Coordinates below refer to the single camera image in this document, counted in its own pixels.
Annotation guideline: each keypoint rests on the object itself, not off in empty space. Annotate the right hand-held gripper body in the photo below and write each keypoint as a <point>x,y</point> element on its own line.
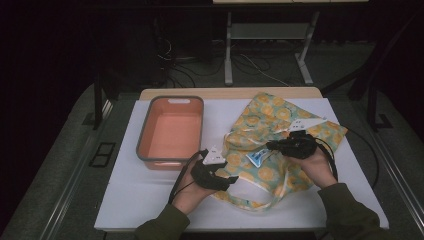
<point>300,145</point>

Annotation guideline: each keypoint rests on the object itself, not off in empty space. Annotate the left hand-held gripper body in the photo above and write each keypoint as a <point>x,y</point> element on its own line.
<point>208,175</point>

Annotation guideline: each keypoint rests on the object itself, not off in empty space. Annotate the orange-print cloth bag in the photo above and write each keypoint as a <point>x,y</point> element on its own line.
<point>266,113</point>

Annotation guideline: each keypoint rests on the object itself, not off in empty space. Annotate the orange basin with grey rim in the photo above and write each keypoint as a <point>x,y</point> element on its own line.
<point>173,133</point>

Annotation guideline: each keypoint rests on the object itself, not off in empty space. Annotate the person's left hand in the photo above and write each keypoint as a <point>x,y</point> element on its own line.
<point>190,196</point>

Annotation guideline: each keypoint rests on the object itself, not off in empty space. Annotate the person's right hand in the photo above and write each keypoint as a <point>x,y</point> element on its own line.
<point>316,170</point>

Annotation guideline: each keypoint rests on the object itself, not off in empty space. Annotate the wooden table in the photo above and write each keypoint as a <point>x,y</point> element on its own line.
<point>216,92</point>

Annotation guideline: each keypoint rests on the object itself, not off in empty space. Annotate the white board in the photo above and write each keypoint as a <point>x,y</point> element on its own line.
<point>133,200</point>

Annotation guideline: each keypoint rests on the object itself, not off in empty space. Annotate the black angled stand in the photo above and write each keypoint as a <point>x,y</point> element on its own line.
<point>373,73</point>

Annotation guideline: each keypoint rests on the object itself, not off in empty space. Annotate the black metal stand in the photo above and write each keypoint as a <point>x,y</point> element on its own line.
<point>97,100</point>

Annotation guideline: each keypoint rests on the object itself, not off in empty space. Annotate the black floor outlet frame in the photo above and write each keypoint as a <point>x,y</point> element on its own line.
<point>102,154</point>

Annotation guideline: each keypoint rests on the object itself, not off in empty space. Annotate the grey metal desk frame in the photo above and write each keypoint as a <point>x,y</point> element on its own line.
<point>266,31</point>

